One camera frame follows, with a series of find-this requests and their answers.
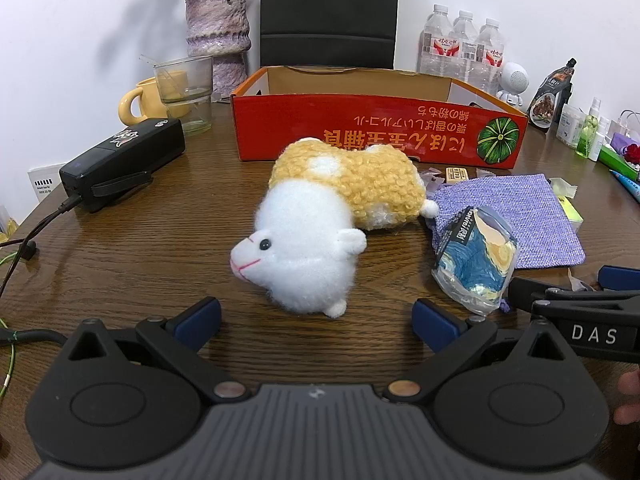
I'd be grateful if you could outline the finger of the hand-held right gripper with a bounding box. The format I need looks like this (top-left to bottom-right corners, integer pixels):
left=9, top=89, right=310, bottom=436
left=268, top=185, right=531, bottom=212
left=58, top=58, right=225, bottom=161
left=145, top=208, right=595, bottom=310
left=598, top=265, right=640, bottom=291
left=508, top=276, right=639, bottom=307

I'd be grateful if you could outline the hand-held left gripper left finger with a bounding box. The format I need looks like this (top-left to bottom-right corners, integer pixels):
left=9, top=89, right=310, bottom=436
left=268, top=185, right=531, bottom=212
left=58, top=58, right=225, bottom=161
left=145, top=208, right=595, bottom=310
left=64, top=296, right=251, bottom=404

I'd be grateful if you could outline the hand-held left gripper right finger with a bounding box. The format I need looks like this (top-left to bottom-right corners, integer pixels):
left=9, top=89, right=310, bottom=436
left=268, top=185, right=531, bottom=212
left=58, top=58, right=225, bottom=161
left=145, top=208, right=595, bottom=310
left=382, top=297, right=577, bottom=405

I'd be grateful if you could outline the blue print tissue pack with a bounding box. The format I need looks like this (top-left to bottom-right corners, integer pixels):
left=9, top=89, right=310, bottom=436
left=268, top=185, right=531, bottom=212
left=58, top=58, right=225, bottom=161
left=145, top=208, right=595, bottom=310
left=432, top=205, right=521, bottom=317

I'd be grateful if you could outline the purple cloth pouch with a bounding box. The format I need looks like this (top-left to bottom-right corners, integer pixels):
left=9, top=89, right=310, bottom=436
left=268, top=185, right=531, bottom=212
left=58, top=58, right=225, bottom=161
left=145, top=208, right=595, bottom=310
left=427, top=174, right=586, bottom=271

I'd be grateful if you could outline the white and yellow plush hamster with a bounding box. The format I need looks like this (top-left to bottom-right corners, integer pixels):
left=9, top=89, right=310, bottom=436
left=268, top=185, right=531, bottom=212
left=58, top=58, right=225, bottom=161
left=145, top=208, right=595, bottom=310
left=230, top=137, right=441, bottom=319

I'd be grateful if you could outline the red cardboard box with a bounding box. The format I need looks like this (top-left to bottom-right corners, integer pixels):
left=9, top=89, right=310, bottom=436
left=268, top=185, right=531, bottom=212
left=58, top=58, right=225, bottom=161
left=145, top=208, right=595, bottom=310
left=230, top=65, right=530, bottom=169

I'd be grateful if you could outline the wooden desktop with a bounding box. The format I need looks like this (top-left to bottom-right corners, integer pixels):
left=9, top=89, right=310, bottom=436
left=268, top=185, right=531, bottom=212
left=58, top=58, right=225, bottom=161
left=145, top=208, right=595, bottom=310
left=0, top=95, right=640, bottom=480

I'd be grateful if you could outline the person's right hand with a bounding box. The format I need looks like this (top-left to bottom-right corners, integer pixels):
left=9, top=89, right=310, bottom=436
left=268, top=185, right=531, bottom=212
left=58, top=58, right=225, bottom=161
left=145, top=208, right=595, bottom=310
left=613, top=367, right=640, bottom=427

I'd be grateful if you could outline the blue and white tube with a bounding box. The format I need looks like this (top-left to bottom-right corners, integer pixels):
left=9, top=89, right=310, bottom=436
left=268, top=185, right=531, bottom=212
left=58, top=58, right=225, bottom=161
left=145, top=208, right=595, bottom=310
left=609, top=169, right=640, bottom=202

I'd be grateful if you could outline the green box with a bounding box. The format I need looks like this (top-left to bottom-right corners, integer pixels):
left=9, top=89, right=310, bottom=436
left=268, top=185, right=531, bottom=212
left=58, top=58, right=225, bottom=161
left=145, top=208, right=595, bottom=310
left=598, top=144, right=640, bottom=182

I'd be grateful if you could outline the small white bottle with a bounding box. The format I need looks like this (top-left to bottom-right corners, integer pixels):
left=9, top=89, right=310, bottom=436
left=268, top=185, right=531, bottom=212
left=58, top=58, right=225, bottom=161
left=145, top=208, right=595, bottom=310
left=589, top=116, right=612, bottom=162

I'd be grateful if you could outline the small purple gift bag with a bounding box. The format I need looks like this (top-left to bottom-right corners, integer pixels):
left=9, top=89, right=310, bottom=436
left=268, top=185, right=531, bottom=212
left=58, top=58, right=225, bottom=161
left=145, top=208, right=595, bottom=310
left=607, top=109, right=640, bottom=166

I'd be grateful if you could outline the green spray bottle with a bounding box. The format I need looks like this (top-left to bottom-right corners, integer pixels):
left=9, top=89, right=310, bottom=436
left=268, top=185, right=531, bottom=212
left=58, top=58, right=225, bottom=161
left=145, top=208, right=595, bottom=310
left=576, top=97, right=604, bottom=159

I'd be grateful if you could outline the white jar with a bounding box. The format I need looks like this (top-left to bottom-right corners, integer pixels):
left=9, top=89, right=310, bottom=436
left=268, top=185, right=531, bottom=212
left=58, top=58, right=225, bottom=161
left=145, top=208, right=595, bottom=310
left=556, top=104, right=586, bottom=149

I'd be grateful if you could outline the black charger case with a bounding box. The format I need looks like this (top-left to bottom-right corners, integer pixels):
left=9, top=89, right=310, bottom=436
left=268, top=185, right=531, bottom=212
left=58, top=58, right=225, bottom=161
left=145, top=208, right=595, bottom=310
left=59, top=117, right=187, bottom=214

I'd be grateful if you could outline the white robot-shaped speaker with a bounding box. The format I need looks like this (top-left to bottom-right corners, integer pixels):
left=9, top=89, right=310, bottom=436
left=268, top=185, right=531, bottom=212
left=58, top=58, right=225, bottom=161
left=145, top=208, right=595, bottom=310
left=495, top=62, right=530, bottom=107

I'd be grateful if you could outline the clear bag of colourful packets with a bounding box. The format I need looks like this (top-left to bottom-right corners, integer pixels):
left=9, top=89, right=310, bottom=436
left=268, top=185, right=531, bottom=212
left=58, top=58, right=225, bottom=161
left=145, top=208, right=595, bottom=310
left=0, top=204, right=21, bottom=247

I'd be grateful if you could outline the yellow mug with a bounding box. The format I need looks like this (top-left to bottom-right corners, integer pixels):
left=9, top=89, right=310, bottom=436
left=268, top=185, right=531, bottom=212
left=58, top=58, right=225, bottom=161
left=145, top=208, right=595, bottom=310
left=118, top=76, right=192, bottom=127

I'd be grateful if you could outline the clear glass cup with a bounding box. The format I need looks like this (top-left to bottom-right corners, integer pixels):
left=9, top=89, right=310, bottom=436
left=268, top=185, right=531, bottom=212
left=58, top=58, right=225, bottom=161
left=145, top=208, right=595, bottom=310
left=152, top=55, right=215, bottom=136

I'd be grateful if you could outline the clear water bottle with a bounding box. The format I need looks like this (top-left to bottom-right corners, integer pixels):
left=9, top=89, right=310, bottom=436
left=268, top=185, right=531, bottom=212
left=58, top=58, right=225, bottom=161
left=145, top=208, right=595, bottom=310
left=450, top=10, right=482, bottom=82
left=419, top=4, right=459, bottom=79
left=472, top=18, right=505, bottom=96

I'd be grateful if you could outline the purple ceramic vase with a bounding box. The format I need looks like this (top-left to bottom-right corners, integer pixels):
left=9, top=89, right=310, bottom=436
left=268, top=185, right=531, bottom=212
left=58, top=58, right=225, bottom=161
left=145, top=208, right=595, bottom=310
left=184, top=0, right=251, bottom=104

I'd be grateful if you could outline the black paper bag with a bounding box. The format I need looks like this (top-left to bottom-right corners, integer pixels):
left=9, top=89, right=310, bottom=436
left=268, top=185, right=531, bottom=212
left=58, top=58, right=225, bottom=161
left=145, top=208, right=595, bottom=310
left=260, top=0, right=400, bottom=70

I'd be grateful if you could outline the black cable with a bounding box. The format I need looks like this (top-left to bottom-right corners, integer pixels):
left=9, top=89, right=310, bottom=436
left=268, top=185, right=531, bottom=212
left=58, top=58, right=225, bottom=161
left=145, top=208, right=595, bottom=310
left=0, top=319, right=69, bottom=347
left=0, top=192, right=84, bottom=306

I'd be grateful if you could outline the green wire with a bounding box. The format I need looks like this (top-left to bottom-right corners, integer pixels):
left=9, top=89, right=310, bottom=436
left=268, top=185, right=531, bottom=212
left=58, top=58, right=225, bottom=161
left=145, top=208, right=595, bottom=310
left=0, top=252, right=24, bottom=403

